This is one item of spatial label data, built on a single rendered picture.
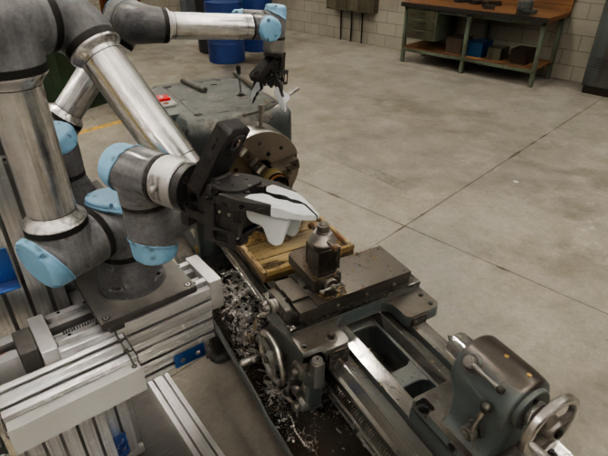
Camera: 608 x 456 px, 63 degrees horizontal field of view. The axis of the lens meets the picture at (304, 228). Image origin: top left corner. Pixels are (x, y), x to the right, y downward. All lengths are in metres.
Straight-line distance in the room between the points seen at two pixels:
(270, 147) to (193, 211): 1.19
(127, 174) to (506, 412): 0.80
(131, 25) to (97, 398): 0.97
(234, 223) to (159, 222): 0.19
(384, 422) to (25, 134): 0.98
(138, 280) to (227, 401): 1.37
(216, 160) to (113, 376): 0.64
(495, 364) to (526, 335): 1.89
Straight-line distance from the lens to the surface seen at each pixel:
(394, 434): 1.28
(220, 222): 0.67
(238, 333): 1.92
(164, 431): 2.14
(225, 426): 2.37
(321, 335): 1.41
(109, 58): 0.95
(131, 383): 1.17
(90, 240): 1.06
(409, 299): 1.57
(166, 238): 0.82
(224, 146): 0.64
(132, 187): 0.76
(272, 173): 1.79
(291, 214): 0.60
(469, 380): 1.10
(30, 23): 0.92
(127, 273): 1.16
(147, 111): 0.91
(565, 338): 3.04
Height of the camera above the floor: 1.88
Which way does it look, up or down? 32 degrees down
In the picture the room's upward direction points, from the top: straight up
